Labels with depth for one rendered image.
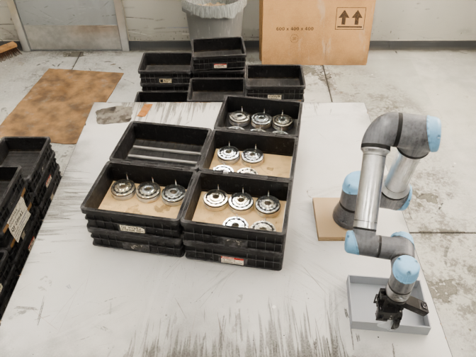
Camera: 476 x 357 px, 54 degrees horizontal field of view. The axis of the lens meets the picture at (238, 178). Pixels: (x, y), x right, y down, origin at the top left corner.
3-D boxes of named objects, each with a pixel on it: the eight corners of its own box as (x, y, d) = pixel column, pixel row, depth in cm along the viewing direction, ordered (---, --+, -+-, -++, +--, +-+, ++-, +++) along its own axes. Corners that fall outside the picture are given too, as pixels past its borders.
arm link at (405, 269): (421, 253, 144) (423, 276, 138) (411, 275, 152) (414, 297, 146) (394, 250, 146) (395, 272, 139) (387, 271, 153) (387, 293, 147)
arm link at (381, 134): (365, 104, 153) (345, 253, 149) (400, 108, 151) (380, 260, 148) (361, 112, 164) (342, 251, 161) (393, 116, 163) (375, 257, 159)
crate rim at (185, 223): (292, 185, 194) (292, 180, 192) (285, 239, 172) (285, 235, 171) (197, 174, 199) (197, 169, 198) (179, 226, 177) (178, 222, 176)
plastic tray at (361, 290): (417, 287, 181) (420, 280, 178) (427, 335, 166) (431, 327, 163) (346, 282, 183) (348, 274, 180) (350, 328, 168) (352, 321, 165)
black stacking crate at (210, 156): (296, 157, 222) (297, 138, 215) (290, 200, 201) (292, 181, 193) (214, 148, 227) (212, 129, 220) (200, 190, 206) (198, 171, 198)
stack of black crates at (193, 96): (245, 117, 363) (245, 78, 340) (245, 140, 341) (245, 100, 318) (193, 117, 364) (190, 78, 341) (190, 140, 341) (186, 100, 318)
